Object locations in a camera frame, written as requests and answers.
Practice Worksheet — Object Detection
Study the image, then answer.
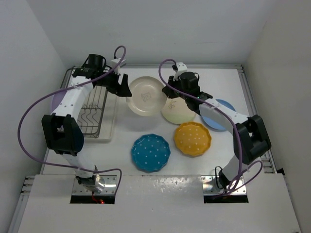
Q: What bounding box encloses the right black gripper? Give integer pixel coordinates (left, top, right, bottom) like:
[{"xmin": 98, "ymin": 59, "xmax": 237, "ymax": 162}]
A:
[{"xmin": 164, "ymin": 75, "xmax": 190, "ymax": 100}]

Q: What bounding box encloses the teal dotted plate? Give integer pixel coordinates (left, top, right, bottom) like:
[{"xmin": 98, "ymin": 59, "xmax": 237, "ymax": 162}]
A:
[{"xmin": 131, "ymin": 133, "xmax": 171, "ymax": 173}]

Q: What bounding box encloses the beige drip tray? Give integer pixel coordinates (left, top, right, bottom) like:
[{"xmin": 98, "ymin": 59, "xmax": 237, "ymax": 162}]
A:
[{"xmin": 84, "ymin": 91, "xmax": 119, "ymax": 143}]

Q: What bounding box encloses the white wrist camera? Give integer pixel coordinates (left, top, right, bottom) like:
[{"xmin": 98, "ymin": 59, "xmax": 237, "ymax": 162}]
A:
[
  {"xmin": 109, "ymin": 58, "xmax": 126, "ymax": 75},
  {"xmin": 172, "ymin": 62, "xmax": 188, "ymax": 81}
]

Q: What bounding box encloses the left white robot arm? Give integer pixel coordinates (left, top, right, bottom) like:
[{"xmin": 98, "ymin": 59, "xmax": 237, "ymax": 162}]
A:
[{"xmin": 41, "ymin": 67, "xmax": 132, "ymax": 194}]

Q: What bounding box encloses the metal wire dish rack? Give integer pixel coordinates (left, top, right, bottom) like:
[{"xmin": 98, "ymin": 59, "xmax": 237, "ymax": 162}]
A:
[{"xmin": 60, "ymin": 67, "xmax": 109, "ymax": 138}]

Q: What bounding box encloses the light blue plate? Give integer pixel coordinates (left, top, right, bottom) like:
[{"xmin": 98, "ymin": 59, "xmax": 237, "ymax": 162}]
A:
[{"xmin": 200, "ymin": 99, "xmax": 236, "ymax": 132}]

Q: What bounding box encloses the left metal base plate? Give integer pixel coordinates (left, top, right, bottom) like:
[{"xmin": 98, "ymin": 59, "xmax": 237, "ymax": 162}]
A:
[{"xmin": 72, "ymin": 175, "xmax": 118, "ymax": 196}]

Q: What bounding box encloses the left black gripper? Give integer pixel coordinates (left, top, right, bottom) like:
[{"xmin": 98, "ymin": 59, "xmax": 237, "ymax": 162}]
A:
[{"xmin": 95, "ymin": 67, "xmax": 131, "ymax": 97}]

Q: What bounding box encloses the plain cream plate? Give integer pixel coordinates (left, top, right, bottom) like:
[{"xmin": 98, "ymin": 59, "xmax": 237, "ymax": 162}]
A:
[{"xmin": 126, "ymin": 76, "xmax": 167, "ymax": 117}]

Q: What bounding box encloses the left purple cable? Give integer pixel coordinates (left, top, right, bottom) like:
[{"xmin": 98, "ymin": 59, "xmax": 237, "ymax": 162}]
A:
[{"xmin": 17, "ymin": 46, "xmax": 127, "ymax": 192}]

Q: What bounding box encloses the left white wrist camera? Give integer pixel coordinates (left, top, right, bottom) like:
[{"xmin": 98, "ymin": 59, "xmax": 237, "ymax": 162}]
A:
[{"xmin": 109, "ymin": 58, "xmax": 126, "ymax": 75}]

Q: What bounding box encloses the purple plate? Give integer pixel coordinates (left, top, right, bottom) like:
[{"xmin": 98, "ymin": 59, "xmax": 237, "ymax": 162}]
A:
[{"xmin": 50, "ymin": 91, "xmax": 66, "ymax": 113}]

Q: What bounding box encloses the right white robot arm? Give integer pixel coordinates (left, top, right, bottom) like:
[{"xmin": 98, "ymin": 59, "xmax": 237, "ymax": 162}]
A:
[{"xmin": 162, "ymin": 72, "xmax": 271, "ymax": 190}]

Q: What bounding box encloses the cream plate with plant motif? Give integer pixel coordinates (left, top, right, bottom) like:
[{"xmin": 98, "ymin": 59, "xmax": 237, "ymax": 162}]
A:
[{"xmin": 161, "ymin": 98, "xmax": 196, "ymax": 125}]

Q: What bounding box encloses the metal base plate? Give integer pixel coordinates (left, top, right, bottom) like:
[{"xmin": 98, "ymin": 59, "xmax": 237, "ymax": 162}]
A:
[
  {"xmin": 201, "ymin": 175, "xmax": 247, "ymax": 196},
  {"xmin": 72, "ymin": 175, "xmax": 118, "ymax": 196}
]

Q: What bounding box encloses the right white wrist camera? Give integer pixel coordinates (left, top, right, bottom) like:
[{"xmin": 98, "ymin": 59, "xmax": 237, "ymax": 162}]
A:
[{"xmin": 172, "ymin": 62, "xmax": 188, "ymax": 81}]

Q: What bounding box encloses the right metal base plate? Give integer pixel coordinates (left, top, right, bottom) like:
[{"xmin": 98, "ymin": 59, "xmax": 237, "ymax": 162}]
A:
[{"xmin": 201, "ymin": 175, "xmax": 247, "ymax": 196}]

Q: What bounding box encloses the yellow dotted plate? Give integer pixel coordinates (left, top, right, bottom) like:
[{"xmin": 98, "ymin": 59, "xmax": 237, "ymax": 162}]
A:
[{"xmin": 173, "ymin": 121, "xmax": 212, "ymax": 157}]

